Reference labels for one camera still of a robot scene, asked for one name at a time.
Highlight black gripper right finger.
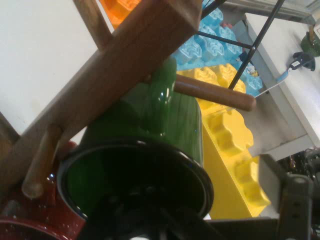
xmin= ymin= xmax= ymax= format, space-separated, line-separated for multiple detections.
xmin=258 ymin=153 xmax=315 ymax=240

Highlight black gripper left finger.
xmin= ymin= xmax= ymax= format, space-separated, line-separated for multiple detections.
xmin=84 ymin=183 xmax=221 ymax=240

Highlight green enamel mug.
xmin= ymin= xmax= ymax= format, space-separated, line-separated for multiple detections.
xmin=56 ymin=56 xmax=215 ymax=221

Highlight grey side table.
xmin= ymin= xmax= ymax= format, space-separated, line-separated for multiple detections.
xmin=238 ymin=12 xmax=320 ymax=161

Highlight yellow giant toy brick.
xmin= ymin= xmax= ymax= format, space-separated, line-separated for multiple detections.
xmin=176 ymin=63 xmax=272 ymax=220

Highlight red enamel mug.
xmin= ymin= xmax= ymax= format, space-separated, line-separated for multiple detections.
xmin=0 ymin=141 xmax=88 ymax=240

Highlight black object with tag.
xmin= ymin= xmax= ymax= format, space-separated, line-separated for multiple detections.
xmin=289 ymin=51 xmax=317 ymax=71

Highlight green rounded object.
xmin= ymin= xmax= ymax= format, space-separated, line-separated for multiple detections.
xmin=299 ymin=24 xmax=320 ymax=55

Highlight brown wooden mug tree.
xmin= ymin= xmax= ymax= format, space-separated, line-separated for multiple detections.
xmin=0 ymin=0 xmax=257 ymax=201

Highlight light blue giant toy brick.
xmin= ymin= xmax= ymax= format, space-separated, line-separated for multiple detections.
xmin=171 ymin=0 xmax=263 ymax=97

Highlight orange giant toy brick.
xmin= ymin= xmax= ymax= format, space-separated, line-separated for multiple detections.
xmin=98 ymin=0 xmax=143 ymax=30

